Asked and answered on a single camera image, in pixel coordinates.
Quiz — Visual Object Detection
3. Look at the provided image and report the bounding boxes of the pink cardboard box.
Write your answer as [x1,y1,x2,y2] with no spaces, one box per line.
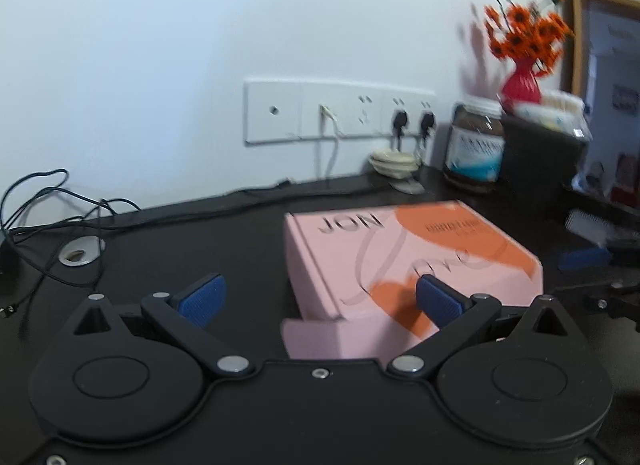
[281,200,544,363]

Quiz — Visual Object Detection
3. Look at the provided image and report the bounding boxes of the black storage box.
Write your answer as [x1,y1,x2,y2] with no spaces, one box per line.
[498,114,588,207]

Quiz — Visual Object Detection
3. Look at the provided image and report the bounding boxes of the white patterned tissue pack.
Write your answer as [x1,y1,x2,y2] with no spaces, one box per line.
[513,102,582,134]

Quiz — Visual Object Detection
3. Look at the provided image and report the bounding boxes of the brown fish oil bottle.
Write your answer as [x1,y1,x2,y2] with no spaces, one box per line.
[442,95,506,193]

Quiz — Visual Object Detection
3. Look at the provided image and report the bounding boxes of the cotton swab container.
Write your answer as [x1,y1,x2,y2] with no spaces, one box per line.
[541,90,585,131]

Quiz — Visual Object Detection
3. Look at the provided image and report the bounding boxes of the red ribbed vase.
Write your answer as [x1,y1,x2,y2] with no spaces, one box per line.
[499,58,541,113]

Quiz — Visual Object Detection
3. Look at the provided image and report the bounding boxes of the black plug right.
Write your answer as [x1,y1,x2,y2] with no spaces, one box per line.
[418,110,435,165]

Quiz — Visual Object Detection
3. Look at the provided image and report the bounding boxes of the black plug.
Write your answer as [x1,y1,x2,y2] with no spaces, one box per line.
[393,110,409,152]
[418,110,435,165]

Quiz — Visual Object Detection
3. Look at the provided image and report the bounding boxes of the black plug left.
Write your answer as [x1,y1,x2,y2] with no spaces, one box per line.
[393,110,409,152]

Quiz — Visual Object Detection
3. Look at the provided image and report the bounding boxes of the orange artificial flowers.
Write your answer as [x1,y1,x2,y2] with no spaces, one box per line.
[484,0,573,78]

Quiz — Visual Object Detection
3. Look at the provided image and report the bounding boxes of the tangled black cable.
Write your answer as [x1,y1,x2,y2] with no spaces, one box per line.
[0,167,144,291]

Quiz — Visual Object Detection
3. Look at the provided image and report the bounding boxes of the beige round cable winder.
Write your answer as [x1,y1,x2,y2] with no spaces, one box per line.
[369,150,425,195]

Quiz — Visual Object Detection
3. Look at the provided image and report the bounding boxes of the white wall socket strip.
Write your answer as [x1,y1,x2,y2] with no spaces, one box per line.
[243,78,437,144]

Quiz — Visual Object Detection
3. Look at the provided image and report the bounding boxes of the white network cable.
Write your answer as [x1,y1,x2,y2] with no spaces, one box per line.
[316,103,346,183]

